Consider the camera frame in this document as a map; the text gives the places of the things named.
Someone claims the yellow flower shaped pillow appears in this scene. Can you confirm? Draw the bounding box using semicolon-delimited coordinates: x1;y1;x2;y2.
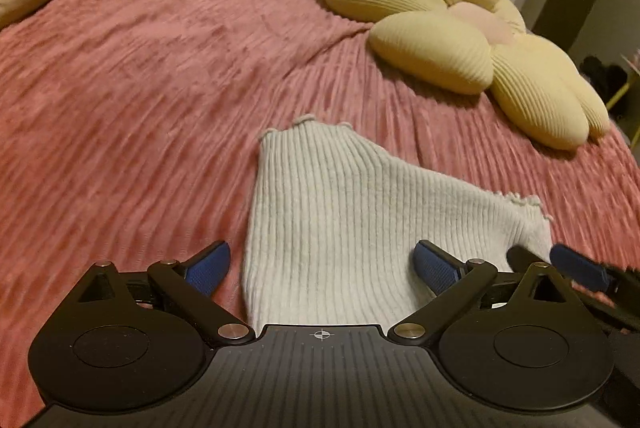
326;0;611;151

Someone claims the flower bouquet on table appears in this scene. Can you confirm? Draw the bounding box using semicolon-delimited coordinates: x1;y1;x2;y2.
620;50;640;76

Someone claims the yellow legged side table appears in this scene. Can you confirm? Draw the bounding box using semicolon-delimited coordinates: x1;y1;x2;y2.
606;80;639;122

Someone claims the white knit sweater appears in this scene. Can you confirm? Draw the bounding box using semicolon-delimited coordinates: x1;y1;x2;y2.
242;118;551;330

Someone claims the dark object on table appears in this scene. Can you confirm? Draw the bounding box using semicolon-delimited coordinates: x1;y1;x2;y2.
579;55;628;102

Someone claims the pink ribbed bed blanket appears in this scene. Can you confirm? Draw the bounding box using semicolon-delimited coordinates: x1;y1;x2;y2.
1;0;639;427

